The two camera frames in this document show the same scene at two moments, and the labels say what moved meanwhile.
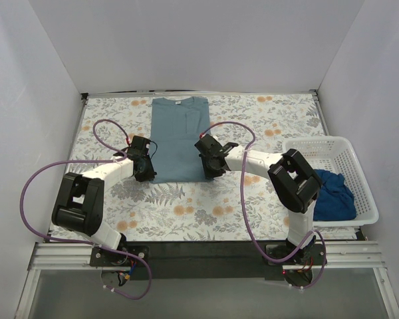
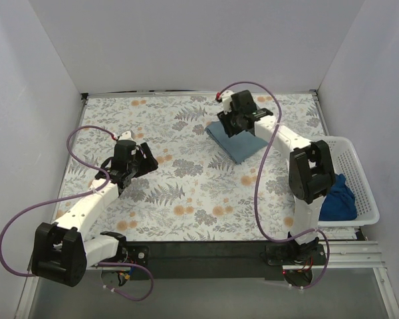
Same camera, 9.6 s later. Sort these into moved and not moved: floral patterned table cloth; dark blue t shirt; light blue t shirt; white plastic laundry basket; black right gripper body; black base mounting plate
Moved: black right gripper body; light blue t shirt
Not moved: black base mounting plate; dark blue t shirt; white plastic laundry basket; floral patterned table cloth
